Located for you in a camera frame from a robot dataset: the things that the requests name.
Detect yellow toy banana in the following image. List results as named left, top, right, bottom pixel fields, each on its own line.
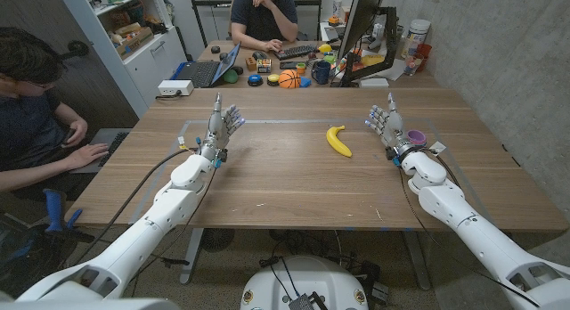
left=326, top=125, right=353, bottom=159

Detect black device on torso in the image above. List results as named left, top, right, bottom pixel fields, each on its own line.
left=288, top=291, right=329, bottom=310

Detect orange toy basketball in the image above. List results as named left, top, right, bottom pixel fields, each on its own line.
left=278, top=69, right=302, bottom=89

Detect white power strip box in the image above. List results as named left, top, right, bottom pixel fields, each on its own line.
left=157, top=79, right=195, bottom=97

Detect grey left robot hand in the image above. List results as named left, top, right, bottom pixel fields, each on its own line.
left=198, top=92, right=246, bottom=162

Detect cardboard box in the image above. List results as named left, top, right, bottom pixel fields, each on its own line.
left=114, top=27, right=155, bottom=60

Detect person in dark polo shirt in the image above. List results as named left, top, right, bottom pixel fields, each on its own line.
left=230, top=0, right=299, bottom=53

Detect stacked colourful toy cups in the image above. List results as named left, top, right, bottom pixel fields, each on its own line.
left=405, top=129, right=428, bottom=147

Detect open blue laptop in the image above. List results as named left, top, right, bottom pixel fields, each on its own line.
left=171, top=41, right=242, bottom=89

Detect dark blue mug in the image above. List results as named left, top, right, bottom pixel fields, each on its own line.
left=310, top=60, right=333, bottom=86

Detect white shelf cabinet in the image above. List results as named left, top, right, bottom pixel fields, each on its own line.
left=57, top=0, right=188, bottom=119

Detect black monitor stand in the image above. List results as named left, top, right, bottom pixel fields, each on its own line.
left=340, top=6, right=398, bottom=85

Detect black floor fan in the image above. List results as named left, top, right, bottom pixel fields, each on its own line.
left=199, top=228, right=236, bottom=253

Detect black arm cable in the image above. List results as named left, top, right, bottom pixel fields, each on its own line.
left=420, top=145, right=462, bottom=189
left=70, top=147, right=201, bottom=269

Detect white wipes canister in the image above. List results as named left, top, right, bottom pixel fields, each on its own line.
left=400, top=19, right=432, bottom=60

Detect grey laptop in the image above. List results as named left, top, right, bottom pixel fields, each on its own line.
left=69, top=127, right=133, bottom=175

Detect grey table leg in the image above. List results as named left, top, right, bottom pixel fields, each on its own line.
left=180, top=228, right=205, bottom=285
left=403, top=232, right=432, bottom=291

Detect blue chair armrest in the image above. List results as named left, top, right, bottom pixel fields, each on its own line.
left=43, top=188, right=84, bottom=233

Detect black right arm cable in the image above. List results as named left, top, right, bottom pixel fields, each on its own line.
left=420, top=145, right=462, bottom=189

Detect clear drinking glass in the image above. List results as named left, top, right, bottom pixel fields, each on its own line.
left=403, top=54, right=422, bottom=77

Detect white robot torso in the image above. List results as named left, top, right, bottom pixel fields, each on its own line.
left=240, top=255, right=370, bottom=310

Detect dark-haired person in navy shirt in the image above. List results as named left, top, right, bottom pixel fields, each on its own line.
left=0, top=27, right=110, bottom=200

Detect black keyboard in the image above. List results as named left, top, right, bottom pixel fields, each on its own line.
left=273, top=44, right=320, bottom=61

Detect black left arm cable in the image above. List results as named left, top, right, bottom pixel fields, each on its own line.
left=70, top=147, right=201, bottom=269

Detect black computer monitor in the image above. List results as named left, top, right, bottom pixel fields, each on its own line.
left=337, top=0, right=387, bottom=61

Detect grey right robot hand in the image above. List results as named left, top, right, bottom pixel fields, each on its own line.
left=364, top=92, right=416, bottom=159

